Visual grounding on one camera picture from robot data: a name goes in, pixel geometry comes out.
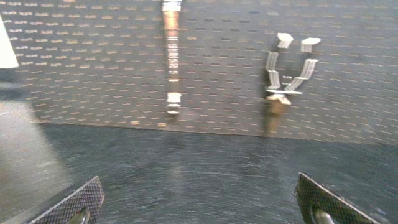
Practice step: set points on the black pegboard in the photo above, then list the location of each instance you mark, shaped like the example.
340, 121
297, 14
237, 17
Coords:
224, 102

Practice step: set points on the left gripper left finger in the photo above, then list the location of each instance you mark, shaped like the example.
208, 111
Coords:
77, 202

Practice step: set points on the wrench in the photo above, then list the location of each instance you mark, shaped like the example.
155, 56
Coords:
173, 56

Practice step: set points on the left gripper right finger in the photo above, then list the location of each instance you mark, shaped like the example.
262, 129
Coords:
323, 199

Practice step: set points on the metal hook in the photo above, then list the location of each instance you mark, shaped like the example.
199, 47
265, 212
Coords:
275, 79

